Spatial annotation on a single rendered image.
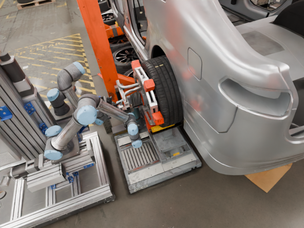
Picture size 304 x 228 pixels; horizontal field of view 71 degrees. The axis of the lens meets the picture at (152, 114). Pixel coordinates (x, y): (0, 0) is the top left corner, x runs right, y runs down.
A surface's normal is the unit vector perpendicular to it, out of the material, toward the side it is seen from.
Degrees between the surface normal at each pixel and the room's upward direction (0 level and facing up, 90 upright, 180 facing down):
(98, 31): 90
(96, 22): 90
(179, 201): 0
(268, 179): 2
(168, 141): 0
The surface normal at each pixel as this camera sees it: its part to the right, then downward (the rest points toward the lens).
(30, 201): -0.11, -0.71
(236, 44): -0.30, -0.47
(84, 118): 0.31, 0.57
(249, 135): -0.36, 0.67
